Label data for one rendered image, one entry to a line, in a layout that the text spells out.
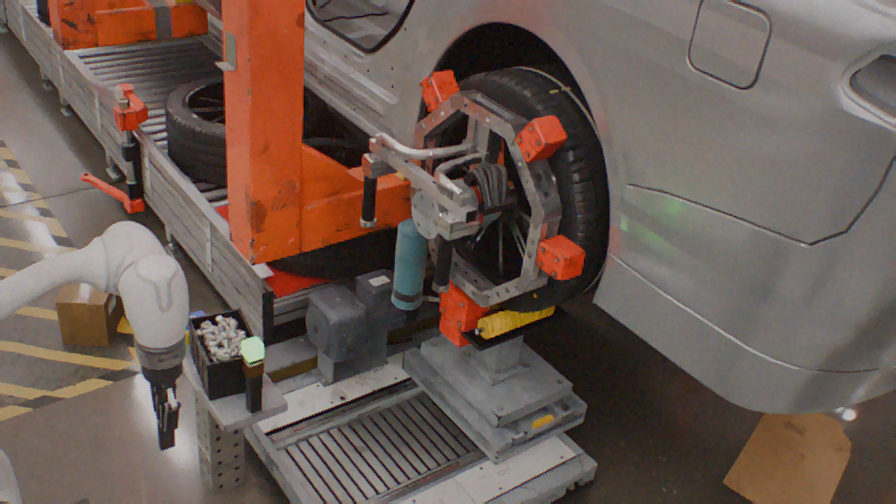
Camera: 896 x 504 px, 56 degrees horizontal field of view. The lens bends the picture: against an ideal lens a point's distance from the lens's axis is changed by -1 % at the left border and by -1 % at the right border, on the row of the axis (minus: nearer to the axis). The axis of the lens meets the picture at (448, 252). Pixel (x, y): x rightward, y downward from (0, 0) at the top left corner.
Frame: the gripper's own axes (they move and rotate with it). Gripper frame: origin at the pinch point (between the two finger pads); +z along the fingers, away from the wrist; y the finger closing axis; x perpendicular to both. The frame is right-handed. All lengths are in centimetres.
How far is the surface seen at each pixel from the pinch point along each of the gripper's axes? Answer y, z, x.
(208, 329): -41.3, 12.5, 24.6
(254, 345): -19.6, 1.8, 27.3
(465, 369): -28, 45, 102
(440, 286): -9, -10, 70
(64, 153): -266, 77, 39
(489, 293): -15, 3, 92
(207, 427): -38, 43, 22
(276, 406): -18.6, 22.8, 33.0
